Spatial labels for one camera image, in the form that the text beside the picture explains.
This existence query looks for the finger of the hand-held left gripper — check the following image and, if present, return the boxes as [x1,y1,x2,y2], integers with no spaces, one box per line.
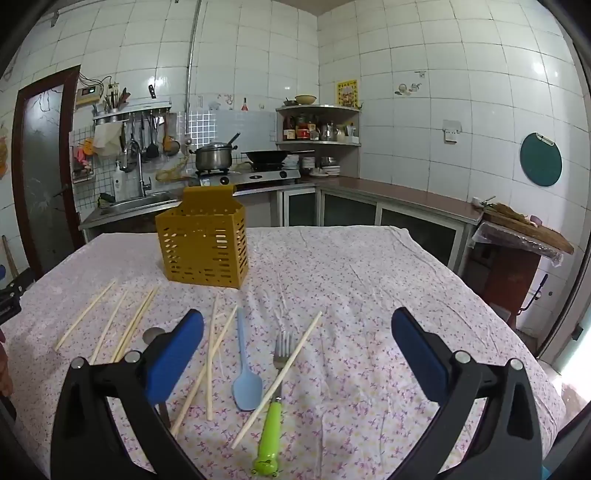
[0,269,37,326]

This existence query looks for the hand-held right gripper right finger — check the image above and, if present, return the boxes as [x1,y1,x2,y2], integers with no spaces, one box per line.
[390,307,543,480]

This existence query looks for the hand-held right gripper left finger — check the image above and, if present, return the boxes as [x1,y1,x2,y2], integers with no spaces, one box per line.
[50,309,206,480]

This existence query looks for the metal spoon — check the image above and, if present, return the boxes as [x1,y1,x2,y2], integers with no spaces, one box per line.
[141,327,172,430]

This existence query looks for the wooden chopstick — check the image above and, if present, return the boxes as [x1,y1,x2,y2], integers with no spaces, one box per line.
[230,311,323,450]
[117,285,161,363]
[206,294,219,422]
[89,290,129,365]
[110,289,156,364]
[55,279,117,352]
[170,305,238,438]

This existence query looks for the yellow slotted utensil holder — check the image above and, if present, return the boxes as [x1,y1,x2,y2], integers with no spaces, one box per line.
[154,185,250,290]

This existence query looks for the green handled metal fork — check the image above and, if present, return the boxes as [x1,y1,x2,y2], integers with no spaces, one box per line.
[252,330,296,476]

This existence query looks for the hanging kitchen utensils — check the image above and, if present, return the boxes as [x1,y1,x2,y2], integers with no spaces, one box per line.
[121,113,182,163]

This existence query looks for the person's left hand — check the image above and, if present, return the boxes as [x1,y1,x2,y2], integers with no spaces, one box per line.
[0,330,14,398]

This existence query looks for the floral tablecloth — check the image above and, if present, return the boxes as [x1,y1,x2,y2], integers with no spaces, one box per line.
[0,225,568,480]

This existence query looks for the brown door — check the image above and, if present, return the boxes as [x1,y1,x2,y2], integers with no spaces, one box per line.
[11,65,88,278]

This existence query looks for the brown side cabinet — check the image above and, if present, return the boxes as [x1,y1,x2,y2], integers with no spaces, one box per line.
[471,222,564,324]

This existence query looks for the stainless steel sink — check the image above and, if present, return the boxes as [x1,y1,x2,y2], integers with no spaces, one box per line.
[97,191,183,217]

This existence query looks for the kitchen counter cabinets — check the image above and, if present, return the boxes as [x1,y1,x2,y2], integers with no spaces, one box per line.
[78,178,485,278]

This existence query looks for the wooden cutting board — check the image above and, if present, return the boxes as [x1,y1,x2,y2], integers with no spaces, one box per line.
[480,203,575,256]

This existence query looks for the metal faucet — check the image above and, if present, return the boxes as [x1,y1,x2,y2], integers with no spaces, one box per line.
[124,141,153,195]

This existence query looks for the white hanging cloth bag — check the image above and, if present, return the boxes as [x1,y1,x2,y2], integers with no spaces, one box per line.
[92,124,123,157]

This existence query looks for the steel cooking pot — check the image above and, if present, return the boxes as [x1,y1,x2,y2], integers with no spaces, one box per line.
[188,133,241,172]

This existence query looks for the gas stove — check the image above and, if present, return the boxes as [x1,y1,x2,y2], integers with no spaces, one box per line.
[196,167,302,185]

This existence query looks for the stack of dishes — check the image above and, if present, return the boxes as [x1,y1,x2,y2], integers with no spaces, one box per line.
[300,156,342,178]

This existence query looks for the black wok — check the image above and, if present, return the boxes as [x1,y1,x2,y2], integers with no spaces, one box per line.
[241,148,315,168]

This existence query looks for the green round cutting board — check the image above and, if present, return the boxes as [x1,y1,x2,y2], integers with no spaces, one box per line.
[519,132,563,188]

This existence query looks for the wall utensil rack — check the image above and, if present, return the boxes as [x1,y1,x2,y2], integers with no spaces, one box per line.
[92,99,172,125]

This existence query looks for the corner wall shelf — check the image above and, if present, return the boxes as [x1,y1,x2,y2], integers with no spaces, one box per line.
[276,104,363,147]

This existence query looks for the yellow wall poster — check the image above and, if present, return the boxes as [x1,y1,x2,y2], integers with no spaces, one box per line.
[336,79,359,108]

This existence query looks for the metal wall pipe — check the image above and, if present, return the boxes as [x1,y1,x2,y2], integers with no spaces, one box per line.
[186,0,202,139]

